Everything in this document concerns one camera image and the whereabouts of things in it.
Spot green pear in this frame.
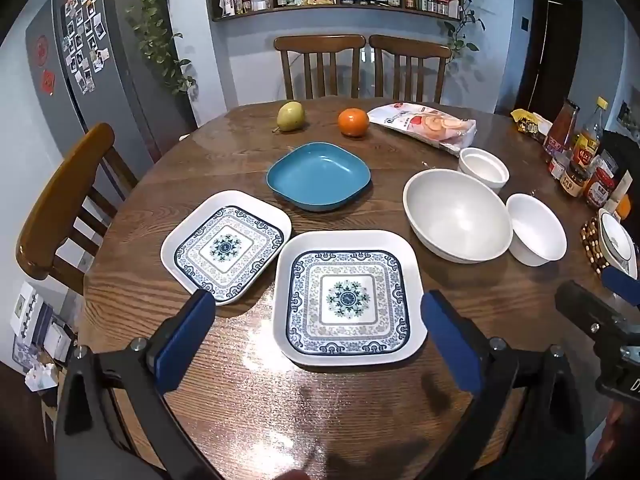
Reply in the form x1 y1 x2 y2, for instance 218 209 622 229
273 101 306 133

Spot small white ramekin bowl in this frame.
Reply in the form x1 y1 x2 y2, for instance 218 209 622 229
458 146 510 194

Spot white snack bag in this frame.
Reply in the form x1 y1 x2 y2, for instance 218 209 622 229
368 102 477 156

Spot vinegar bottle yellow cap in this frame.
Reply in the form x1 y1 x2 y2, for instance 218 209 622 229
573 96 608 169

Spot side wooden chair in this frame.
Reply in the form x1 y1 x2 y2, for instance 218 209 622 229
15 122 138 295

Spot right back wooden chair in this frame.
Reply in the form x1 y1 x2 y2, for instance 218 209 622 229
369 35 452 103

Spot orange fruit behind jars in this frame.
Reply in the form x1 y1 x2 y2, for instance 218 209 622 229
615 194 631 221

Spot large white bowl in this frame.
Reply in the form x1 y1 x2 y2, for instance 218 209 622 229
402 169 513 264

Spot patterned square plate on trivet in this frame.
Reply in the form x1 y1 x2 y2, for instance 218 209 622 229
598 208 638 280

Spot boxes on floor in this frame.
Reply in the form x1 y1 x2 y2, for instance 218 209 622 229
10 282 75 392

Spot blue square dish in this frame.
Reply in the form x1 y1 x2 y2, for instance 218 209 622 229
266 142 371 212

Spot brown paste jar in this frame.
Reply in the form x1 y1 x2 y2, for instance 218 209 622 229
560 162 589 197

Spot wooden bead trivet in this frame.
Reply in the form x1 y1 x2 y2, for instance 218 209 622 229
580 217 610 276

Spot yellow snack packet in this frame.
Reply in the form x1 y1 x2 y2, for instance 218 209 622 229
511 108 551 136

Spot hanging green vine plant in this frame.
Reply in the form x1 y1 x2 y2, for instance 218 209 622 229
125 0 196 94

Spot small blue patterned square plate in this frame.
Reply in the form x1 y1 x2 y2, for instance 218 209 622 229
160 190 292 306

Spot small clear white-lid jar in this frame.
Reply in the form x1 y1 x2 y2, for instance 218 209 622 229
548 154 567 180

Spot person's right hand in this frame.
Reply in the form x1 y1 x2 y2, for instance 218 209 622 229
592 401 625 462

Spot grey refrigerator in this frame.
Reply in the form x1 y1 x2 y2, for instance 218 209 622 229
26 0 195 177

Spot orange tangerine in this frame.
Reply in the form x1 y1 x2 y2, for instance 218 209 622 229
337 107 370 138

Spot medium white bowl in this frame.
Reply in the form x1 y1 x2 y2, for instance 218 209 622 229
506 193 567 268

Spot red sauce bottle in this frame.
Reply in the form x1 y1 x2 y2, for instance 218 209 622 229
542 99 579 159

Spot red lid chili jar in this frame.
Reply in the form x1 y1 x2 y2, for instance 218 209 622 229
584 167 615 209

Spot left back wooden chair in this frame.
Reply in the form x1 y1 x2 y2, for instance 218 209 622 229
272 34 367 100

